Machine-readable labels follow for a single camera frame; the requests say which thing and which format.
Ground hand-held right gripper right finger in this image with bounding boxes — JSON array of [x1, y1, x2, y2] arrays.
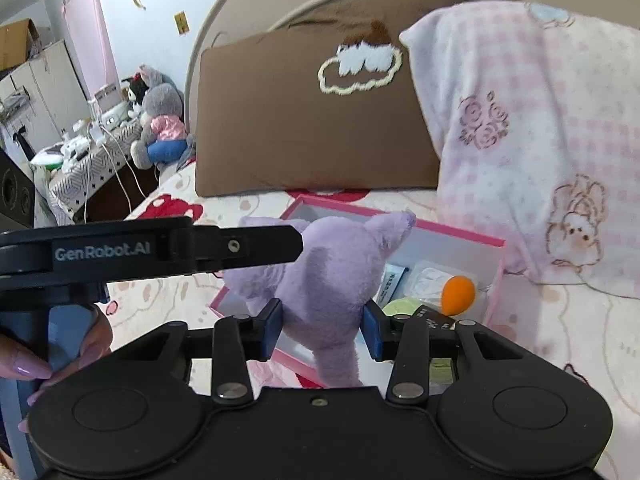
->
[[362, 302, 536, 406]]

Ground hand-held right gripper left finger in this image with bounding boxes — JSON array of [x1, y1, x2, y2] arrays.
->
[[110, 299, 283, 407]]

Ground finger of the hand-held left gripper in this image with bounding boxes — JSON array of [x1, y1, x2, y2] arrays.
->
[[217, 225, 305, 272]]

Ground green yarn ball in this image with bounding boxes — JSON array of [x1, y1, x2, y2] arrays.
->
[[382, 297, 458, 386]]

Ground blue wet wipes packet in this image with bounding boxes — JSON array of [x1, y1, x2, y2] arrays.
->
[[378, 264, 410, 307]]

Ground purple plush toy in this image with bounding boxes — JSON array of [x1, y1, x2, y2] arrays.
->
[[222, 209, 417, 389]]

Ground clear plastic floss pick box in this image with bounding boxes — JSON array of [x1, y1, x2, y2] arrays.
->
[[402, 259, 453, 303]]

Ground orange egg-shaped toy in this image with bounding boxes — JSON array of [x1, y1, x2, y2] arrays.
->
[[440, 275, 477, 319]]

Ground pink cardboard box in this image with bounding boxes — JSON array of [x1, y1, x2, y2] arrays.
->
[[209, 195, 507, 390]]

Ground person's left hand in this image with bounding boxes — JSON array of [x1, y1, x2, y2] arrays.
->
[[0, 305, 113, 433]]

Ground bedside table with patterned cloth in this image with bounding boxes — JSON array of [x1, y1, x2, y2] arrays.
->
[[30, 122, 146, 226]]

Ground black speaker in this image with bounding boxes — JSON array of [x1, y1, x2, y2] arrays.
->
[[0, 147, 37, 233]]

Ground white green round object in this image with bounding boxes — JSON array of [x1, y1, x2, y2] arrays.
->
[[31, 145, 63, 168]]

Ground brown pillow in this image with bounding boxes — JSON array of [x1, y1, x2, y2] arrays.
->
[[192, 0, 463, 198]]

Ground white table appliance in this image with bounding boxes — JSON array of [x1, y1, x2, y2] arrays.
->
[[92, 85, 132, 128]]

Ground grey plush toy pink shirt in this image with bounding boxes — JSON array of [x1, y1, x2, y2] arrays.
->
[[131, 84, 188, 170]]

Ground black white plush toy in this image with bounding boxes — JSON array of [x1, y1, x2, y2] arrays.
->
[[121, 75, 151, 117]]

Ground beige cabinet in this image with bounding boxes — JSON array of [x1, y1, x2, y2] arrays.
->
[[0, 40, 93, 161]]

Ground grey pink-eared plush toy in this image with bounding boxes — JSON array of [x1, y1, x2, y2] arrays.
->
[[139, 64, 177, 90]]

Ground pink hanging cloth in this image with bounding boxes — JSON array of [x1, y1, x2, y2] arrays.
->
[[61, 0, 120, 103]]

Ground beige bed headboard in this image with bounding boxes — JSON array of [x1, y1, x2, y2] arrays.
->
[[184, 0, 640, 111]]

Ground pink checked pillow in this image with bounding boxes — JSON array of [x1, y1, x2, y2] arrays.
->
[[399, 0, 640, 301]]

